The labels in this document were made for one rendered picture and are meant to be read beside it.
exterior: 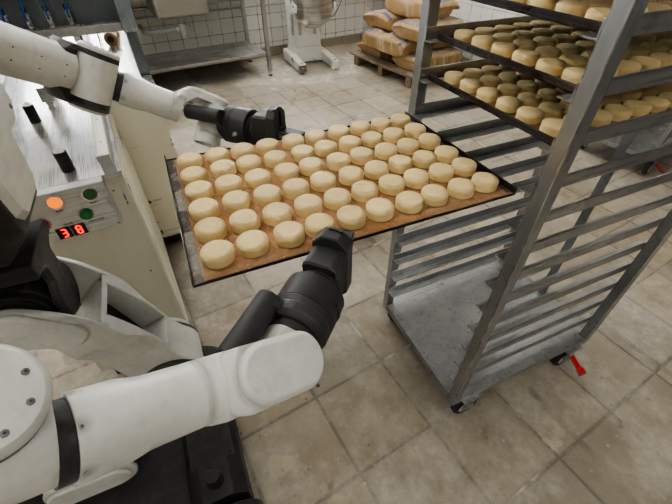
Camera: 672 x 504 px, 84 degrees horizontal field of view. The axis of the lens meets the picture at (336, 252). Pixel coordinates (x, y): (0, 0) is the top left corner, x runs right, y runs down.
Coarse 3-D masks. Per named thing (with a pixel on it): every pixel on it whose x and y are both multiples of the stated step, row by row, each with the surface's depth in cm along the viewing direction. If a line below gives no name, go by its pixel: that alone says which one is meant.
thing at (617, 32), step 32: (640, 0) 49; (608, 32) 53; (608, 64) 55; (576, 96) 60; (576, 128) 61; (544, 192) 70; (512, 256) 82; (512, 288) 88; (480, 320) 99; (480, 352) 106
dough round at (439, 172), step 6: (432, 168) 75; (438, 168) 75; (444, 168) 75; (450, 168) 75; (432, 174) 74; (438, 174) 74; (444, 174) 73; (450, 174) 74; (438, 180) 74; (444, 180) 74
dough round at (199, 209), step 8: (200, 200) 66; (208, 200) 66; (192, 208) 65; (200, 208) 65; (208, 208) 65; (216, 208) 65; (192, 216) 65; (200, 216) 64; (208, 216) 64; (216, 216) 66
